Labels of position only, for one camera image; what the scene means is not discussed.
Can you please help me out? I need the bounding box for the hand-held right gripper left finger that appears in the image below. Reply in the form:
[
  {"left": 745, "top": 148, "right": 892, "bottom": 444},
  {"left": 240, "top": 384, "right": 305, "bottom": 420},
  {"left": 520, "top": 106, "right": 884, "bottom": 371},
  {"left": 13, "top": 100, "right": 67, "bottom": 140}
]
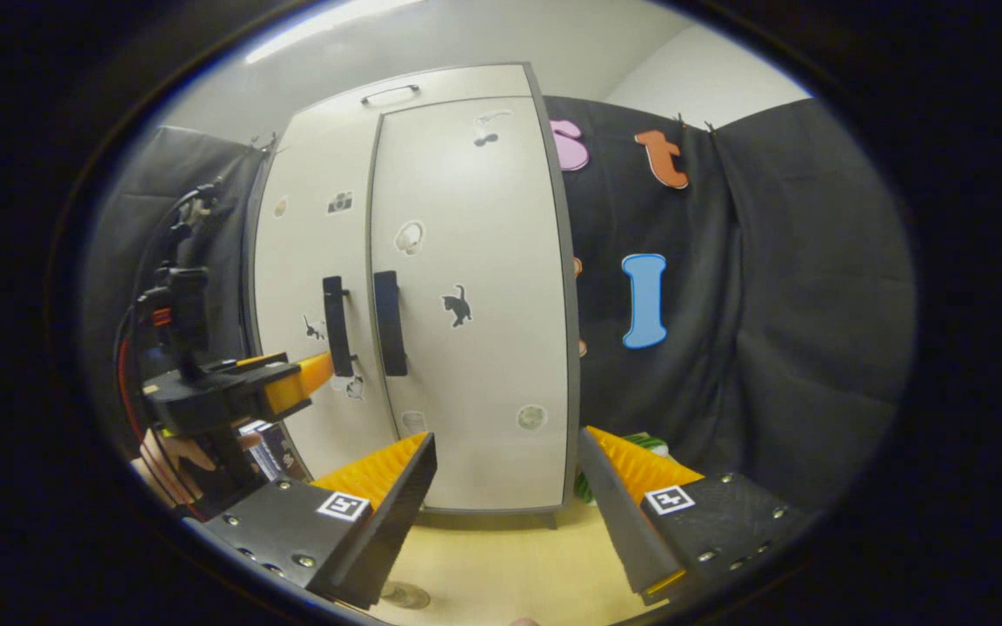
[{"left": 184, "top": 432, "right": 438, "bottom": 611}]

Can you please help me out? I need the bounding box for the black backdrop cloth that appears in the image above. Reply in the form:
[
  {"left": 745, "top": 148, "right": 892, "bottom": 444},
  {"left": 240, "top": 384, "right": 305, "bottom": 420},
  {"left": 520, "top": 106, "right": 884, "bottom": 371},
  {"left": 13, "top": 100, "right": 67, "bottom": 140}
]
[{"left": 79, "top": 94, "right": 918, "bottom": 514}]

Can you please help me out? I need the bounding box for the white cabinet door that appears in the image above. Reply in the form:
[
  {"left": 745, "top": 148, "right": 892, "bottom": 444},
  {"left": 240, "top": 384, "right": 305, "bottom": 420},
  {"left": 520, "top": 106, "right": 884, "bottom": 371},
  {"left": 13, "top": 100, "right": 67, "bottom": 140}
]
[
  {"left": 368, "top": 94, "right": 573, "bottom": 514},
  {"left": 250, "top": 111, "right": 402, "bottom": 481}
]

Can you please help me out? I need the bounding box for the white grey cabinet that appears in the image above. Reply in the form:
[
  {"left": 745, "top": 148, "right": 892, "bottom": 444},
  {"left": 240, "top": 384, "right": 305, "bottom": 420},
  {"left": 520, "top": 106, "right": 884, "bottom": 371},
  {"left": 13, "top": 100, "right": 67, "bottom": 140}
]
[{"left": 243, "top": 61, "right": 585, "bottom": 531}]

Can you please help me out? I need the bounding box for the dark printed box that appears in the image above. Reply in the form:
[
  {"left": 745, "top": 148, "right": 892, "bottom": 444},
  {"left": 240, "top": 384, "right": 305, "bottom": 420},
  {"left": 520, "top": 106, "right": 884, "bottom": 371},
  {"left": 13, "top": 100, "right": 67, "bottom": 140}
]
[{"left": 250, "top": 422, "right": 312, "bottom": 484}]

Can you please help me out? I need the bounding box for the metal drawer handle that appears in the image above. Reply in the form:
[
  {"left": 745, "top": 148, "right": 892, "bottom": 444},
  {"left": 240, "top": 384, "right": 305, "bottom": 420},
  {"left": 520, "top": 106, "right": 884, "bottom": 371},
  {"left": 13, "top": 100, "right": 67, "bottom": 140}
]
[{"left": 359, "top": 83, "right": 422, "bottom": 106}]

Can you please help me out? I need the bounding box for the green pink watermelon toy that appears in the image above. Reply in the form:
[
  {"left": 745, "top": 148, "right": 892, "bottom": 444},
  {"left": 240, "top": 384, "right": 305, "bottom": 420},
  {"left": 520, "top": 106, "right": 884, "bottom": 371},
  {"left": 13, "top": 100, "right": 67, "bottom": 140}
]
[{"left": 574, "top": 431, "right": 671, "bottom": 507}]

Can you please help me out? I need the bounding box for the black door handle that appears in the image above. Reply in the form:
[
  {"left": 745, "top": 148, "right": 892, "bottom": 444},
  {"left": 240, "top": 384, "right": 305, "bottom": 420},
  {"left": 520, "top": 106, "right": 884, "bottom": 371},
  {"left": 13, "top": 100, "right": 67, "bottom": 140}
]
[
  {"left": 322, "top": 276, "right": 356, "bottom": 378},
  {"left": 372, "top": 270, "right": 409, "bottom": 377}
]

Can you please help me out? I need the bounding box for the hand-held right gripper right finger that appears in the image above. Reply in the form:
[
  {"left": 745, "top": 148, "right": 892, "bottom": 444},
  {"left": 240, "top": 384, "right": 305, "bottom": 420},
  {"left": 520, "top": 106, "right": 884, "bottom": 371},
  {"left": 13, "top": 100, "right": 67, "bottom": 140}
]
[{"left": 577, "top": 426, "right": 815, "bottom": 607}]

